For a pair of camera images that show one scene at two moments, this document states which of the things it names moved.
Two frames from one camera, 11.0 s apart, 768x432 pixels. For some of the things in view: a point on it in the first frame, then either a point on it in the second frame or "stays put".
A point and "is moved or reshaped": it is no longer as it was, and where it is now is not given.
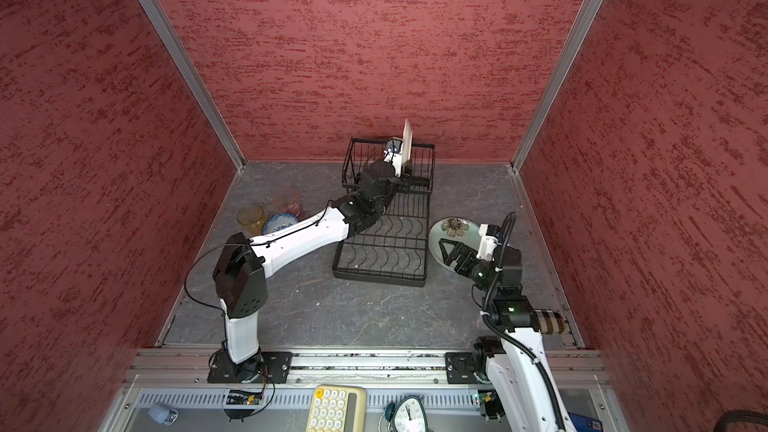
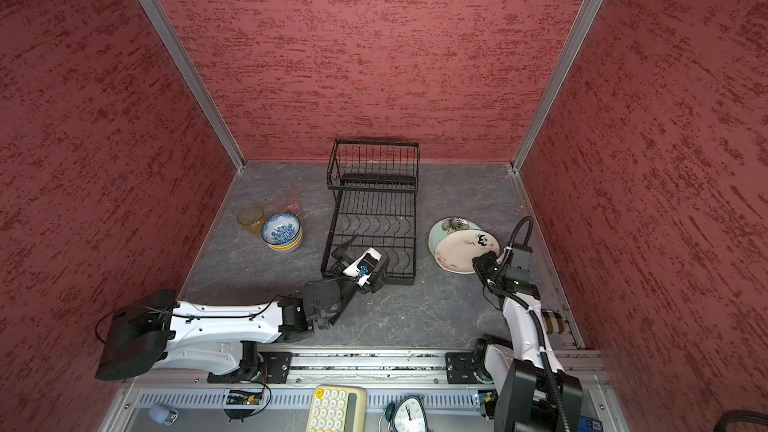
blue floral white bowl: (278, 222) stays put
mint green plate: (457, 229) stays put
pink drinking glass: (288, 203) stays put
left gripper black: (404, 184) to (340, 253)
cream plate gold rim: (407, 142) is moved or reshaped
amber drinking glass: (252, 218) stays put
